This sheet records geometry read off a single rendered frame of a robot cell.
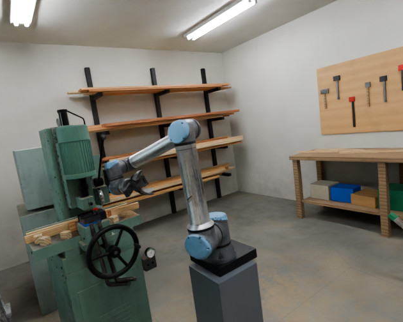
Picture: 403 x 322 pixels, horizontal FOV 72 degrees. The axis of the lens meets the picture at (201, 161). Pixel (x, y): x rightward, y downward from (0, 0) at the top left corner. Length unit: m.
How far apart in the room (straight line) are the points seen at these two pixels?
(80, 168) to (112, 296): 0.79
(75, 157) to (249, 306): 1.34
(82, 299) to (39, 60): 3.18
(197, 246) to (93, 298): 0.70
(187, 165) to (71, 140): 0.70
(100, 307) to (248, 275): 0.88
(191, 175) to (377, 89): 2.92
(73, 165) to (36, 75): 2.59
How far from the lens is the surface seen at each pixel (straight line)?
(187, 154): 1.40
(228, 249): 1.71
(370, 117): 3.95
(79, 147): 1.74
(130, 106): 4.44
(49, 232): 1.83
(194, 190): 1.43
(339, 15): 4.23
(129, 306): 1.99
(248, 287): 1.81
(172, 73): 4.88
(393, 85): 3.85
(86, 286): 1.82
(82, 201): 1.80
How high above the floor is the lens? 1.41
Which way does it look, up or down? 7 degrees down
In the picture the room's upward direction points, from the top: 8 degrees counter-clockwise
